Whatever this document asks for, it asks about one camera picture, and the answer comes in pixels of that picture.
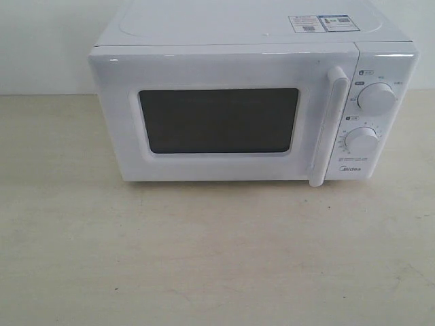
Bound white microwave oven body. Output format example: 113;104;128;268
92;1;419;181

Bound white printed label sticker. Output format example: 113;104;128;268
288;14;360;33

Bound lower white timer knob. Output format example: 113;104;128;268
345;127;379;155

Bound upper white control knob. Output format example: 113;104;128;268
357;83;397;115

